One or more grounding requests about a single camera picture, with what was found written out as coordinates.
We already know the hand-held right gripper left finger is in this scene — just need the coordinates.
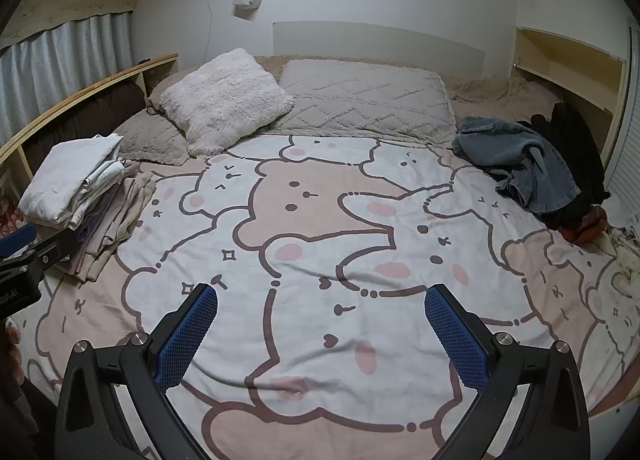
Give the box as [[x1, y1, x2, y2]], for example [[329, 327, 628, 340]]
[[54, 283, 221, 460]]

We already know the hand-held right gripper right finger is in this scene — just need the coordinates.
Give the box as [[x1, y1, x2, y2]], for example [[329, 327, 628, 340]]
[[424, 283, 591, 460]]

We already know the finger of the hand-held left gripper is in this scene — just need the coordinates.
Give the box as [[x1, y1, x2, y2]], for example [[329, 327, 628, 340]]
[[0, 224, 80, 273]]

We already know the red plaid scarf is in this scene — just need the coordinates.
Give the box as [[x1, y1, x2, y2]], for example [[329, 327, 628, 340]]
[[560, 205, 608, 245]]

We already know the stack of beige folded clothes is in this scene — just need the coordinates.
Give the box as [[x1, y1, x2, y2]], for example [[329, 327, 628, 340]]
[[55, 160, 158, 283]]

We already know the person's left hand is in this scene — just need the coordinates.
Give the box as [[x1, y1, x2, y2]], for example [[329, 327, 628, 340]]
[[0, 317, 24, 391]]

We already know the red doll display jar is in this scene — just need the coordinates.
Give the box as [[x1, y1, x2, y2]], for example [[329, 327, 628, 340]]
[[0, 197, 26, 238]]

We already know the white folded sheet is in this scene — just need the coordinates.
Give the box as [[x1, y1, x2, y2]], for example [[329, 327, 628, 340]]
[[19, 134, 125, 228]]

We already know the small grey quilted pillow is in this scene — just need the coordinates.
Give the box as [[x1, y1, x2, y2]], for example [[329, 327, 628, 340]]
[[116, 114, 191, 167]]

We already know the brown cushion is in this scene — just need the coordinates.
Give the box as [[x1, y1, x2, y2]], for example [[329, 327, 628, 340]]
[[22, 80, 148, 165]]

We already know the wooden bedside shelf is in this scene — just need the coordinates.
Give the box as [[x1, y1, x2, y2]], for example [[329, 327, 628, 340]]
[[0, 54, 180, 231]]

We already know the printed cartoon bear blanket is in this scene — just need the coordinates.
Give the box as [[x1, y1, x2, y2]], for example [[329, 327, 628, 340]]
[[20, 132, 640, 460]]

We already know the grey curtain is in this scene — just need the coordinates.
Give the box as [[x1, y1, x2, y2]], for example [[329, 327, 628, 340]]
[[0, 10, 136, 123]]

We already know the grey crumpled garment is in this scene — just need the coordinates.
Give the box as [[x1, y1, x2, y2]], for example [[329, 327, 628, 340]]
[[452, 116, 583, 215]]

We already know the cream patterned cloth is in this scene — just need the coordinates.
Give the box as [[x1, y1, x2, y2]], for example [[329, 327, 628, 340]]
[[602, 225, 640, 281]]

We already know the beige pillow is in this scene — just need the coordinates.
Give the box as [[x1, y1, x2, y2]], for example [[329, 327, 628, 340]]
[[147, 70, 201, 115]]

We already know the fluffy white pillow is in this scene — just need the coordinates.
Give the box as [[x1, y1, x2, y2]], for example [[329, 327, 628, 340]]
[[159, 48, 296, 157]]

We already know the black garment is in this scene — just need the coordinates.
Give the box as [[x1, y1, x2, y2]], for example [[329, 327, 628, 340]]
[[530, 102, 612, 231]]

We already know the beige fuzzy blanket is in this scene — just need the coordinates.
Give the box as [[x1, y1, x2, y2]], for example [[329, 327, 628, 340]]
[[255, 54, 566, 115]]

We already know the large grey quilted pillow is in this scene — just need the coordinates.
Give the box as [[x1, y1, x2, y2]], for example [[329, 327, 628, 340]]
[[277, 58, 458, 145]]

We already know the white wall cable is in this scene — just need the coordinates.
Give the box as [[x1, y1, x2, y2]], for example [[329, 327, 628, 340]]
[[199, 0, 217, 60]]

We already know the wooden wall niche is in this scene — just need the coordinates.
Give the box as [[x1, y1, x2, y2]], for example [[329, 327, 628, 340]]
[[512, 26, 630, 165]]

